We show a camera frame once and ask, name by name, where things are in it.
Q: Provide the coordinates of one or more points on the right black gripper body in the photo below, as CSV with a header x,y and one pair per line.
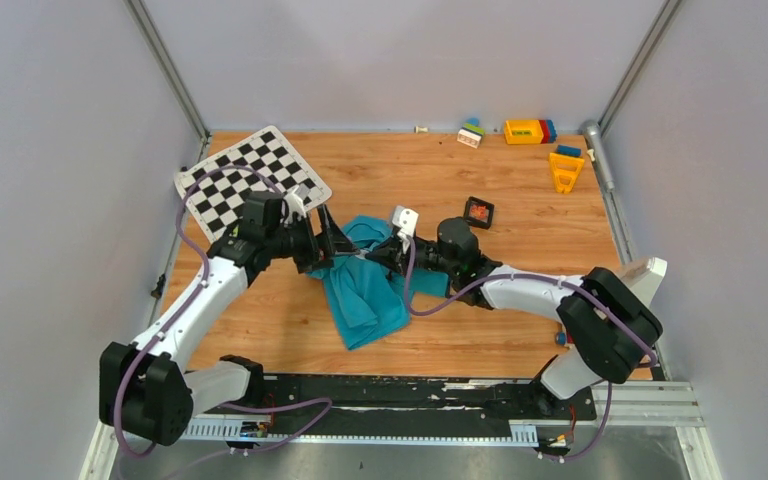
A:
x,y
427,256

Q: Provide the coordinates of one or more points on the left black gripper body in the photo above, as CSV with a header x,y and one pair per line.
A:
x,y
296,240

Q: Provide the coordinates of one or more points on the teal t-shirt garment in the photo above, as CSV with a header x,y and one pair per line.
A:
x,y
366,299

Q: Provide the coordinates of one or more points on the black hinged display case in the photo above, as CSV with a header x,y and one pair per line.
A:
x,y
482,225

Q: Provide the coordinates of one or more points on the orange brooch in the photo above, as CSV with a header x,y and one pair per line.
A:
x,y
478,213

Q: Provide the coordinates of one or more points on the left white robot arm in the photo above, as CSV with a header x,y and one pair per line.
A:
x,y
145,388

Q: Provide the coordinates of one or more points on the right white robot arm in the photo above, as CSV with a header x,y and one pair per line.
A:
x,y
606,313

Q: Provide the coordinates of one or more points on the black white checkerboard mat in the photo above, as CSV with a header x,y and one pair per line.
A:
x,y
265,160

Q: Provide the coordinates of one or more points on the white green blue block stack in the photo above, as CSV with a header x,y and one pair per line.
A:
x,y
471,133

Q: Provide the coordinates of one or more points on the yellow toy box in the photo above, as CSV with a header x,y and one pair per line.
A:
x,y
523,132

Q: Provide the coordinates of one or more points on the red blue toy car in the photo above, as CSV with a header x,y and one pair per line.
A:
x,y
561,338

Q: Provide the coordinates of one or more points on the yellow triangular toy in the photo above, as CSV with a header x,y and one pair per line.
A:
x,y
565,171

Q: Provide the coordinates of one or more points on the blue flat block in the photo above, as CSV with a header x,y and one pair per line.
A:
x,y
569,151

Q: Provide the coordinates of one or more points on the red blue block pair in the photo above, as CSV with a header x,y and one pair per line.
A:
x,y
549,133

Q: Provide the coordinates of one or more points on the grey metal cylinder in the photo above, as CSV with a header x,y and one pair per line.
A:
x,y
593,137

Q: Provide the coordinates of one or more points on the white tilted device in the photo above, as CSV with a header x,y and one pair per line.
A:
x,y
643,277

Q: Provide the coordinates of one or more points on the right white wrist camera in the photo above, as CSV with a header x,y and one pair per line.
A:
x,y
404,221

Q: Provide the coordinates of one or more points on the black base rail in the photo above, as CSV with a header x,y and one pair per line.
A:
x,y
318,396

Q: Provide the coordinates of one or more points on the white slotted cable duct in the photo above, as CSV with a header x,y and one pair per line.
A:
x,y
459,428

